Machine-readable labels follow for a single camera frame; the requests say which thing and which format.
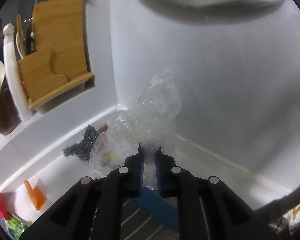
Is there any wooden utensil holder box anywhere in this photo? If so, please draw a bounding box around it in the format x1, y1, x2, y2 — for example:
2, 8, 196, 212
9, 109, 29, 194
19, 0, 94, 109

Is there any white spray bottle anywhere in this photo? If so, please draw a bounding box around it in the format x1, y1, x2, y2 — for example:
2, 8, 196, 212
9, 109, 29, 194
3, 23, 33, 122

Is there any orange paper scrap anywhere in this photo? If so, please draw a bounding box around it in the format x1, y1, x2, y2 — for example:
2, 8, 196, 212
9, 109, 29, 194
23, 180, 47, 211

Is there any blue sink drying rack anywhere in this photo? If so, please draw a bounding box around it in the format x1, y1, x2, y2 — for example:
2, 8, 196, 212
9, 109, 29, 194
93, 177, 179, 240

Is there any steel wool scrubber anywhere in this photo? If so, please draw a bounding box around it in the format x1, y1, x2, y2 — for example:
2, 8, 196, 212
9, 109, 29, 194
63, 125, 98, 163

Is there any black sink faucet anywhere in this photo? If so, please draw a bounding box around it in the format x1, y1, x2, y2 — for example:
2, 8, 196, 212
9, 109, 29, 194
256, 192, 300, 239

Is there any brown ceramic utensil jar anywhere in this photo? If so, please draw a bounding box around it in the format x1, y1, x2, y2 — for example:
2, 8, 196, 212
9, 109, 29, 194
0, 88, 19, 135

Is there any yellow hose pipe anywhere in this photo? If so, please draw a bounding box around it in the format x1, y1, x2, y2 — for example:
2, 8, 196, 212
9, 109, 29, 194
292, 204, 300, 219

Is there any clear plastic bag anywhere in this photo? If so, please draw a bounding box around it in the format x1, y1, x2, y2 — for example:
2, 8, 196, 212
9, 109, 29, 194
89, 69, 182, 190

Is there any green snack bag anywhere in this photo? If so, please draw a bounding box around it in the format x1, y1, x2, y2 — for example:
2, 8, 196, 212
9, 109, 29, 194
6, 213, 28, 240

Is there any red yellow snack wrapper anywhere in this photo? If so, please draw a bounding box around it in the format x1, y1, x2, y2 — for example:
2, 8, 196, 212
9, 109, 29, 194
97, 124, 108, 134

